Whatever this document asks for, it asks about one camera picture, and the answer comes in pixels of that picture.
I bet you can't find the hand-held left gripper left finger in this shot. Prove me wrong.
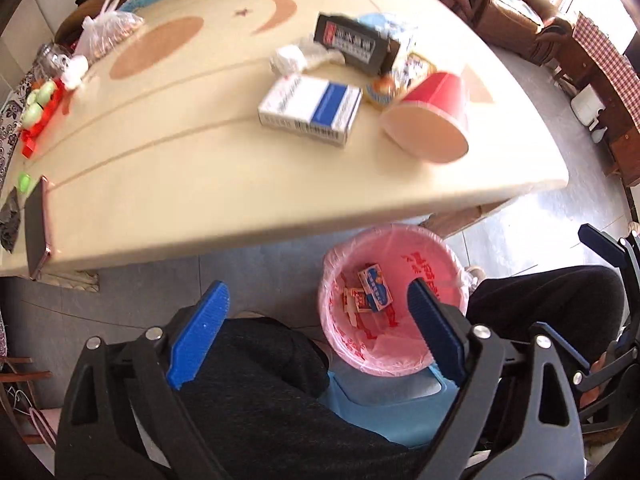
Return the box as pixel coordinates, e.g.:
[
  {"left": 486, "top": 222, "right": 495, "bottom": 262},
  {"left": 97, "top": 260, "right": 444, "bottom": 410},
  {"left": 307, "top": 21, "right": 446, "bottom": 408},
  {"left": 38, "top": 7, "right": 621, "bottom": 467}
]
[{"left": 54, "top": 281, "right": 236, "bottom": 480}]

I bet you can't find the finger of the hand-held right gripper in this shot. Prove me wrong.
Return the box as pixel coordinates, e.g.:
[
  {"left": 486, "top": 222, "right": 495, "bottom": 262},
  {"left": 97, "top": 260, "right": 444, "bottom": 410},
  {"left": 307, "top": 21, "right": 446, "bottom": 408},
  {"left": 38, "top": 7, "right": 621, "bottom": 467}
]
[
  {"left": 575, "top": 332, "right": 640, "bottom": 423},
  {"left": 578, "top": 224, "right": 640, "bottom": 286}
]

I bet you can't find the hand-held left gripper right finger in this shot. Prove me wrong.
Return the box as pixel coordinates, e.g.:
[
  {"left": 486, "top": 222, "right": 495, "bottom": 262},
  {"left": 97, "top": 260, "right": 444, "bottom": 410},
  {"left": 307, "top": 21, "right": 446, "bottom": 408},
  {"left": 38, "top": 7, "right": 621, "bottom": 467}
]
[{"left": 407, "top": 277, "right": 591, "bottom": 480}]

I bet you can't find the pink lined trash bin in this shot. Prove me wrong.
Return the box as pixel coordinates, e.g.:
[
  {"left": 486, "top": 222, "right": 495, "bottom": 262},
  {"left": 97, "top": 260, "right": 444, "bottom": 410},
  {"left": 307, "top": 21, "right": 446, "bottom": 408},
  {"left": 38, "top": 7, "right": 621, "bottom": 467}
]
[{"left": 320, "top": 225, "right": 468, "bottom": 376}]

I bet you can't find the red paper cup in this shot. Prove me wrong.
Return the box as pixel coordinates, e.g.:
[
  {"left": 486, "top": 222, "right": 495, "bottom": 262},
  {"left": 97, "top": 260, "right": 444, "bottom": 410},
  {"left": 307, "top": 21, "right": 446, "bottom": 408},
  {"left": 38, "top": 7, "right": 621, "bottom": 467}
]
[{"left": 381, "top": 71, "right": 471, "bottom": 165}]

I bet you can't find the orange snack packet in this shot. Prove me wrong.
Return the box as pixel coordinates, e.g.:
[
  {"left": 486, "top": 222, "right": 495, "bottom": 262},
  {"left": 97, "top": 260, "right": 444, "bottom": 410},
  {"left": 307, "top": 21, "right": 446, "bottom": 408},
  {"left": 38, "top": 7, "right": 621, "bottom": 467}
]
[{"left": 362, "top": 72, "right": 408, "bottom": 111}]

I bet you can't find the white and blue box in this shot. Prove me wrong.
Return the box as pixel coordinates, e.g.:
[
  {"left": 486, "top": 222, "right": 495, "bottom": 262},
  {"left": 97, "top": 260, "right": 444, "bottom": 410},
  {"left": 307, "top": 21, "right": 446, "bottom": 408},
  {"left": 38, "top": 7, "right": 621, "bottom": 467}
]
[{"left": 257, "top": 74, "right": 363, "bottom": 148}]

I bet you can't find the white printed wrapper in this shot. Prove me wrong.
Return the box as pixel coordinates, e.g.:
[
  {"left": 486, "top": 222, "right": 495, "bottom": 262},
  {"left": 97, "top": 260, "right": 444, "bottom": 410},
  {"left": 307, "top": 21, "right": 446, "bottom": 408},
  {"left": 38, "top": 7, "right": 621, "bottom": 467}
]
[{"left": 392, "top": 52, "right": 438, "bottom": 91}]

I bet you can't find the white tissue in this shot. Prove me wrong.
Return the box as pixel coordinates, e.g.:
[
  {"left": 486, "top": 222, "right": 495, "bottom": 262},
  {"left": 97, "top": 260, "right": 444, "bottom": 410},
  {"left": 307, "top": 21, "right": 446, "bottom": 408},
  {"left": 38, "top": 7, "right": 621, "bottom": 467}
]
[{"left": 270, "top": 37, "right": 346, "bottom": 76}]

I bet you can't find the light blue printed carton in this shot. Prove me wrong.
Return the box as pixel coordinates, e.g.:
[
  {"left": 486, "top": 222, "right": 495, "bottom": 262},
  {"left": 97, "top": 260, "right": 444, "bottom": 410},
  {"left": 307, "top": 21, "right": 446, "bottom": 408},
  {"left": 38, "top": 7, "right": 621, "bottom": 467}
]
[{"left": 357, "top": 11, "right": 418, "bottom": 61}]

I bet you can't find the black cardboard box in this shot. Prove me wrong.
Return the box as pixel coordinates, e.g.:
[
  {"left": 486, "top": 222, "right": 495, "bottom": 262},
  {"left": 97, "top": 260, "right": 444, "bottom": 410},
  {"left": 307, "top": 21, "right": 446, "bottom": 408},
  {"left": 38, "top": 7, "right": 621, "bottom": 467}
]
[{"left": 314, "top": 12, "right": 401, "bottom": 77}]

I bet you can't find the person's right leg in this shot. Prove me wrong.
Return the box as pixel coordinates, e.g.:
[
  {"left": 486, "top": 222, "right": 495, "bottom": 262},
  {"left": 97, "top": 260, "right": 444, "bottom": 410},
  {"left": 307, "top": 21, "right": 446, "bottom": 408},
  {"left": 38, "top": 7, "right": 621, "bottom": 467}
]
[{"left": 465, "top": 265, "right": 628, "bottom": 366}]

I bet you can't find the person's leg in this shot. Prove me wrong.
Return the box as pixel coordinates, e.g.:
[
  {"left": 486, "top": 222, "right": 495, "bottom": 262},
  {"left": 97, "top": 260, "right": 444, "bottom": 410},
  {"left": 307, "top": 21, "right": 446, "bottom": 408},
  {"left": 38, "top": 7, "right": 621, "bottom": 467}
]
[
  {"left": 175, "top": 317, "right": 431, "bottom": 480},
  {"left": 465, "top": 265, "right": 628, "bottom": 366}
]

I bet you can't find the small blue white carton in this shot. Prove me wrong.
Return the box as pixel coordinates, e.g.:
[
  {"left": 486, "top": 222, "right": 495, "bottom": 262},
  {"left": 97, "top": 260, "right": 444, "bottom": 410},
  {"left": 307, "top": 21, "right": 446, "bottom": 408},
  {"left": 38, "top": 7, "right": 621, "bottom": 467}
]
[{"left": 357, "top": 262, "right": 395, "bottom": 313}]

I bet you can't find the person's left leg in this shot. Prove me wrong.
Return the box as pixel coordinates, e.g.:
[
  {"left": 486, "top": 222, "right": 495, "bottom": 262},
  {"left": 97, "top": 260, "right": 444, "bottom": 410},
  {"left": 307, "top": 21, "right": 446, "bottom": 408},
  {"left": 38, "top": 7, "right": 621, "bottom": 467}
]
[{"left": 175, "top": 317, "right": 431, "bottom": 480}]

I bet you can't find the small red white packet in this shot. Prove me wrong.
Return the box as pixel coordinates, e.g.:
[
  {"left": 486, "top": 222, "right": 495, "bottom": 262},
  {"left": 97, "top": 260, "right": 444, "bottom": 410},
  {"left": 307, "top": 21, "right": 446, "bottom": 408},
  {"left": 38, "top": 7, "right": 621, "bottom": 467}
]
[{"left": 342, "top": 287, "right": 371, "bottom": 315}]

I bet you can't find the blue plastic stool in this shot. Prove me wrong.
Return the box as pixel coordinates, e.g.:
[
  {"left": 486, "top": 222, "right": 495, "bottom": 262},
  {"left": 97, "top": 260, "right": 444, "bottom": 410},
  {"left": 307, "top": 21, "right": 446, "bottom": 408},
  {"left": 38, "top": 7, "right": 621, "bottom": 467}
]
[{"left": 317, "top": 360, "right": 463, "bottom": 448}]

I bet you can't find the white appliance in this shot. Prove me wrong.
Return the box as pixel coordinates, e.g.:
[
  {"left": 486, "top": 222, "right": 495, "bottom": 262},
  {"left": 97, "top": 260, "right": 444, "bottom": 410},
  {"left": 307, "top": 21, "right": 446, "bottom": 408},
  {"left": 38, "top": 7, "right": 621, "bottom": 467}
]
[{"left": 570, "top": 85, "right": 608, "bottom": 143}]

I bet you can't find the wooden stool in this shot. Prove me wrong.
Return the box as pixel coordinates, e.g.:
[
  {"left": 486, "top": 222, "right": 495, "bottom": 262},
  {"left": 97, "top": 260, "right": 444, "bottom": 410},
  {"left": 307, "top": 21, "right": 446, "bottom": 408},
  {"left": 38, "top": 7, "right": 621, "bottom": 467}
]
[{"left": 0, "top": 355, "right": 56, "bottom": 446}]

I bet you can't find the red checkered cloth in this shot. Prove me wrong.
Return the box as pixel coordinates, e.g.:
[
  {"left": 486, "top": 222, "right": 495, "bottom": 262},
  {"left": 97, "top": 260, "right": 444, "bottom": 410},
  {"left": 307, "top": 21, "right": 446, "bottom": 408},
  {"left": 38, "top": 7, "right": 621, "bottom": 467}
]
[{"left": 570, "top": 10, "right": 640, "bottom": 126}]

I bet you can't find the pink smartphone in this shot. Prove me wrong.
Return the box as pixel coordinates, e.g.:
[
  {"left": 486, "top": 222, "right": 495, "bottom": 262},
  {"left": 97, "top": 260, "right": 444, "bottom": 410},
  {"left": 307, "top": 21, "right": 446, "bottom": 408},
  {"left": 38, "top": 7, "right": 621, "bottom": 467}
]
[{"left": 22, "top": 176, "right": 55, "bottom": 278}]

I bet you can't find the dark crumpled wrapper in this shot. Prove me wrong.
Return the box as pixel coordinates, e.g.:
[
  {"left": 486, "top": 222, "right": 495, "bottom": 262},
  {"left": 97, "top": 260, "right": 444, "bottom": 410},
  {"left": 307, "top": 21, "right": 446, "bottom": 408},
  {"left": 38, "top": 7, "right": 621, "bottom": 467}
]
[{"left": 0, "top": 187, "right": 23, "bottom": 253}]

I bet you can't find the brown leather armchair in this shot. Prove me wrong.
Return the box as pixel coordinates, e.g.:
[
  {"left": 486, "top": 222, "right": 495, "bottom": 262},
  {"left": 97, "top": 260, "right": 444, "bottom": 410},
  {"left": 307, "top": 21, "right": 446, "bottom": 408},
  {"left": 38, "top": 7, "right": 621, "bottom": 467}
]
[{"left": 472, "top": 0, "right": 576, "bottom": 63}]

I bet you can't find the red tray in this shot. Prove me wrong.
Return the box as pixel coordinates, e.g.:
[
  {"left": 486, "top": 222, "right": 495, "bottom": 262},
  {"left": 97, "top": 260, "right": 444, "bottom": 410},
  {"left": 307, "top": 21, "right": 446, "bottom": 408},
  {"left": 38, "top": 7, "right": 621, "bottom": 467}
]
[{"left": 20, "top": 77, "right": 71, "bottom": 160}]

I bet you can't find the black white patterned cloth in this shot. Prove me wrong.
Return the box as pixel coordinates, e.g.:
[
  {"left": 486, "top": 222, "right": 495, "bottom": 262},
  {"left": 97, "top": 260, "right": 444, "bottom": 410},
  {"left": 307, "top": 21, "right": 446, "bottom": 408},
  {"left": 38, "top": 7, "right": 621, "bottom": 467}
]
[{"left": 0, "top": 72, "right": 41, "bottom": 196}]

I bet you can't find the small white plastic bag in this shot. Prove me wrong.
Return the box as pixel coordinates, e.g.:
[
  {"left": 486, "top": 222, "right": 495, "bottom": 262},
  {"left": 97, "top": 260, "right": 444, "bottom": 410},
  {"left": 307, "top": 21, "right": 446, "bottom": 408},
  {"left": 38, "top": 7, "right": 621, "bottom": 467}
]
[{"left": 61, "top": 55, "right": 90, "bottom": 91}]

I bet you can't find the glass jar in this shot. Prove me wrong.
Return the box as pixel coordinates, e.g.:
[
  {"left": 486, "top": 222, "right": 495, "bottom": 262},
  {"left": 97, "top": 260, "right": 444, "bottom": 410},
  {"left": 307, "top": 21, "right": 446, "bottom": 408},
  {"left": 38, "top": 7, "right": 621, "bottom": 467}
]
[{"left": 34, "top": 42, "right": 73, "bottom": 81}]

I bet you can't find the clear plastic bag of nuts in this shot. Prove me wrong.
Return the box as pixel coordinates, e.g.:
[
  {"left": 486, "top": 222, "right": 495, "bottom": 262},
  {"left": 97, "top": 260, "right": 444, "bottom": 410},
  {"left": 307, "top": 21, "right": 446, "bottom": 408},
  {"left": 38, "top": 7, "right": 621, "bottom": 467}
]
[{"left": 75, "top": 0, "right": 146, "bottom": 63}]

